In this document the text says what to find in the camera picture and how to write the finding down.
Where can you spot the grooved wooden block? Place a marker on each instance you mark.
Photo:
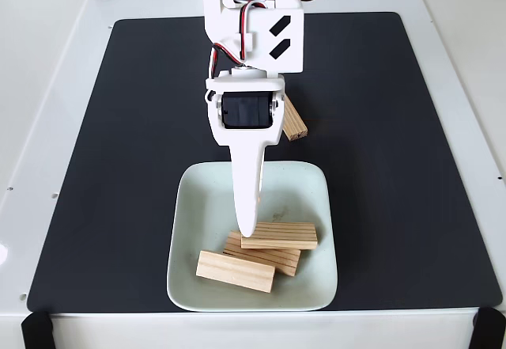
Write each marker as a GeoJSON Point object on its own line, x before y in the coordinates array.
{"type": "Point", "coordinates": [296, 127]}
{"type": "Point", "coordinates": [278, 262]}
{"type": "Point", "coordinates": [288, 236]}
{"type": "Point", "coordinates": [235, 271]}

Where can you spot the pale green square plate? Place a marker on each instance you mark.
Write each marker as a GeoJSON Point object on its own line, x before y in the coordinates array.
{"type": "Point", "coordinates": [205, 206]}

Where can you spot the black rubber mat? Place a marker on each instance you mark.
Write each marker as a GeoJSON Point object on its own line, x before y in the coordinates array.
{"type": "Point", "coordinates": [118, 167]}

